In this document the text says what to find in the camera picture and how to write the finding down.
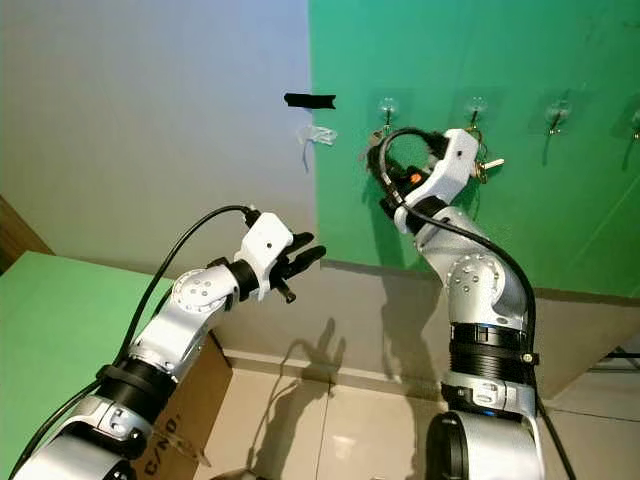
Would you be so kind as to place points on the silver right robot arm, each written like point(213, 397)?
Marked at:
point(490, 290)

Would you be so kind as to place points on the crumpled clear tape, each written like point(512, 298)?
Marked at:
point(320, 136)

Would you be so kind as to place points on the brass key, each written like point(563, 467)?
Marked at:
point(494, 163)
point(480, 175)

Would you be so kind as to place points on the black tape strip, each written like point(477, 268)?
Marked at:
point(310, 100)

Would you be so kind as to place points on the wood grain panel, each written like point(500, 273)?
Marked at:
point(15, 225)

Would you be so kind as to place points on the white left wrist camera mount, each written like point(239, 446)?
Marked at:
point(263, 245)

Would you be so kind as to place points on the clear adhesive wall hook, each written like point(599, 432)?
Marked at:
point(476, 104)
point(636, 118)
point(557, 108)
point(388, 104)

